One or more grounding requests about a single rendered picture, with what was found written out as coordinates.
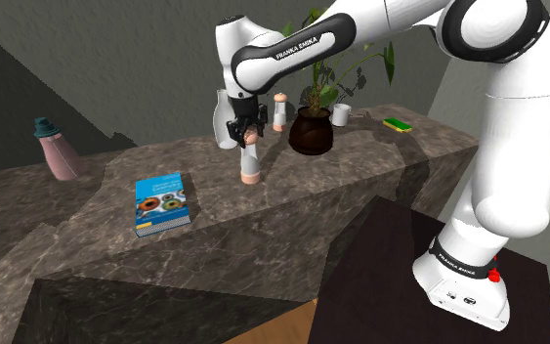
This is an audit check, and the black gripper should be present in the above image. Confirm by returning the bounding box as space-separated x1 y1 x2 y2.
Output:
226 94 269 148

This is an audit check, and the white pink pepper mill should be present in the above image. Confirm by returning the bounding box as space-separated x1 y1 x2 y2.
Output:
272 92 289 133
239 126 263 186

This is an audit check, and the green plant in brown pot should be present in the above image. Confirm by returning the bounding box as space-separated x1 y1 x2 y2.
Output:
281 6 397 157

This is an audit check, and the white cup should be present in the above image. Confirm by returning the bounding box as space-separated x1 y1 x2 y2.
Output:
330 103 353 128

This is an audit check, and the blue book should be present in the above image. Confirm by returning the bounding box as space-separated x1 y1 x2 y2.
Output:
134 171 192 238

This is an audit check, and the green and yellow sponge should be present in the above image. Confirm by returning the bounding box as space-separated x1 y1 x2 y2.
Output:
381 116 414 134

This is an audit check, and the pink bottle with teal cap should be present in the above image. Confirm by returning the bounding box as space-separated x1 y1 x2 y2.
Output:
33 116 86 182

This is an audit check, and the dark robot stand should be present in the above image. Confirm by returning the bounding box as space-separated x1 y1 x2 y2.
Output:
307 194 550 344

